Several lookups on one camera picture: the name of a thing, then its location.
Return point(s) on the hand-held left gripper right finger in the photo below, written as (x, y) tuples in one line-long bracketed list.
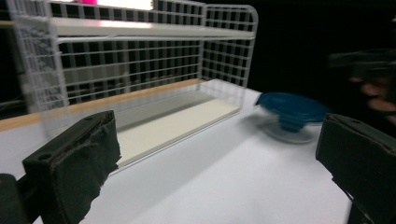
[(358, 155)]

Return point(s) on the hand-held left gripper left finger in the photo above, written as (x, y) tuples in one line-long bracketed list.
[(71, 161)]

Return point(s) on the clear container with blue lid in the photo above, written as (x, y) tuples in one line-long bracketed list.
[(292, 115)]

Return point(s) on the pink object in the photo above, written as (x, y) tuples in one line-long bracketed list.
[(85, 1)]

